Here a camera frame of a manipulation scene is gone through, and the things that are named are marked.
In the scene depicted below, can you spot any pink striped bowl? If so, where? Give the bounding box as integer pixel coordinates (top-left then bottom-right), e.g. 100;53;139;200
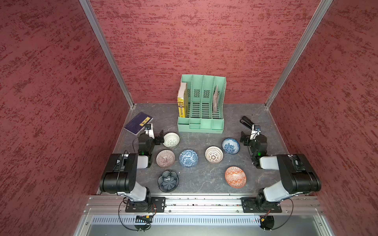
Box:
156;149;175;168

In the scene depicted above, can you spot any white green triangle bowl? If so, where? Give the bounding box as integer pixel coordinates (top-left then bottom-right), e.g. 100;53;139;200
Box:
163;132;180;148

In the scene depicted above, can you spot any blue white rim bowl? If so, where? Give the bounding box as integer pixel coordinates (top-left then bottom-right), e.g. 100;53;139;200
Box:
222;138;240;155

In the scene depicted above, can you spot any dark flower pattern bowl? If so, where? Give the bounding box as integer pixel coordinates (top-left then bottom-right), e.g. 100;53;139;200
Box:
158;171;179;193

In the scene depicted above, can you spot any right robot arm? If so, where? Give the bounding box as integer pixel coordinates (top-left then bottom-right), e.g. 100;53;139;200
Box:
240;132;322;214

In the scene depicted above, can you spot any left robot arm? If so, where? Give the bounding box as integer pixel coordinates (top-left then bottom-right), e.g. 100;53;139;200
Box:
99;131;164;213

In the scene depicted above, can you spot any navy blue notebook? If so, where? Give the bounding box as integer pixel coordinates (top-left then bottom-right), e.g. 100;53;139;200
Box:
124;112;153;135

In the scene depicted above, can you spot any orange patterned bowl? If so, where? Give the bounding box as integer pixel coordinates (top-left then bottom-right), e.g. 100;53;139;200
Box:
224;166;247;189

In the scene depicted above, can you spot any white brown lattice bowl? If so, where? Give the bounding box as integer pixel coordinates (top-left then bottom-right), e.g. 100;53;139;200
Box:
205;146;223;164

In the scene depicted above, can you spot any blue floral bowl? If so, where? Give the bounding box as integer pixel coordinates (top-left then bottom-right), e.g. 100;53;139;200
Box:
179;149;199;168

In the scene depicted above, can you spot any yellow book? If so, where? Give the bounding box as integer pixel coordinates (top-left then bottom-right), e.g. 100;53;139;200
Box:
177;82;189;118

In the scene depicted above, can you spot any pink thin book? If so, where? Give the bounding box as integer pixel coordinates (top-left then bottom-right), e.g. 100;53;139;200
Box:
212;86;219;114

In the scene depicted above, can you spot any green desk file organizer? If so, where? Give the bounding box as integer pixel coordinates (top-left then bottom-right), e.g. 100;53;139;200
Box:
177;74;226;134

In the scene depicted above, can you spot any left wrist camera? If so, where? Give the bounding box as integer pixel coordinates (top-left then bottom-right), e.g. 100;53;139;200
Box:
145;124;155;139

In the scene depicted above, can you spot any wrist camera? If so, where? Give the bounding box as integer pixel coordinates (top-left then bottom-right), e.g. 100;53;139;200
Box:
145;124;155;139
250;124;261;140

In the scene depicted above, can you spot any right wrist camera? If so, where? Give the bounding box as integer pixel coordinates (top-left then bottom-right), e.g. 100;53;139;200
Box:
250;124;261;140

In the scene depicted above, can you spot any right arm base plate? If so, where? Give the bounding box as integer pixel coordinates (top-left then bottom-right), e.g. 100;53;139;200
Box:
240;197;282;213

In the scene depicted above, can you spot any left base cable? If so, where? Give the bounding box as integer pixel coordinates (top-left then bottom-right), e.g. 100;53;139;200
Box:
118;198;157;232

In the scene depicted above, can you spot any base cable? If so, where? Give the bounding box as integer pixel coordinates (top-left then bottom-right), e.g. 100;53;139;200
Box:
259;198;294;231
118;198;157;232

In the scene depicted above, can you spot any right base cable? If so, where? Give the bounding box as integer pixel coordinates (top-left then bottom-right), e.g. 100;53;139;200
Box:
259;198;294;231

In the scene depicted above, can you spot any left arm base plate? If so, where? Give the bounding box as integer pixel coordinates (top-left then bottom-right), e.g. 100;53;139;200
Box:
124;197;166;213

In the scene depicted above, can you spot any left aluminium corner post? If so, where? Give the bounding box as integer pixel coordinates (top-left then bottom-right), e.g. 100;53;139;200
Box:
79;0;134;109

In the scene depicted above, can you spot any aluminium corner post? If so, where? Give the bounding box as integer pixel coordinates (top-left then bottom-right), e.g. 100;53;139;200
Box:
79;0;134;109
265;0;333;110

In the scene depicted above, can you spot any right aluminium corner post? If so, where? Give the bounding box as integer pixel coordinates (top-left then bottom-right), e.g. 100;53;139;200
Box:
265;0;333;110

